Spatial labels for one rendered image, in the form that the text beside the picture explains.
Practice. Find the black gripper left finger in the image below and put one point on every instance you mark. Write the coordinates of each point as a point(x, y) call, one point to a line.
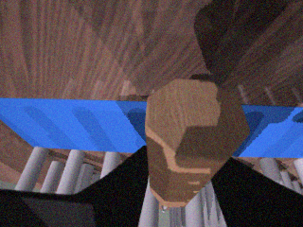
point(115, 200)

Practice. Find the blue flat strip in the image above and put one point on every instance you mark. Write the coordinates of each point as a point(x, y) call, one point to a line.
point(119, 126)

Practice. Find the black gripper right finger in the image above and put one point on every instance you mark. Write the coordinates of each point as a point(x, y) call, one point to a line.
point(249, 199)

